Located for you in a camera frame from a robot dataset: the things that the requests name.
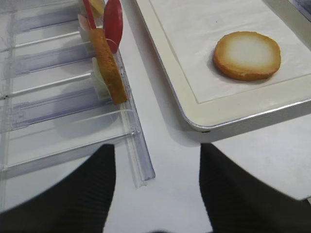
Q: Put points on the thin red tomato slice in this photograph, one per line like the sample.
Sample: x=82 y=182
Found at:
x=89 y=14

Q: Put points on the pale pink meat slice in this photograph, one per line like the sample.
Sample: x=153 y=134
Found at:
x=84 y=24

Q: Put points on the white rectangular tray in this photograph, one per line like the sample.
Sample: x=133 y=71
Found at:
x=185 y=34

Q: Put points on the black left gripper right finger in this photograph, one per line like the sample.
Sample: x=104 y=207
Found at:
x=237 y=202

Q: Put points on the round bread slice on tray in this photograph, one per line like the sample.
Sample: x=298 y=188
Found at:
x=247 y=56

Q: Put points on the yellow cheese slice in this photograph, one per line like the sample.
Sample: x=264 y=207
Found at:
x=97 y=7

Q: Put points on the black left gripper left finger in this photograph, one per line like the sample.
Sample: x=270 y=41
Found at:
x=77 y=204

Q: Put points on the bread slice in rack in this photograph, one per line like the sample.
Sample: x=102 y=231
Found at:
x=108 y=66

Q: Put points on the clear acrylic slotted rack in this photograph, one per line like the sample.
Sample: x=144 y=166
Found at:
x=54 y=104

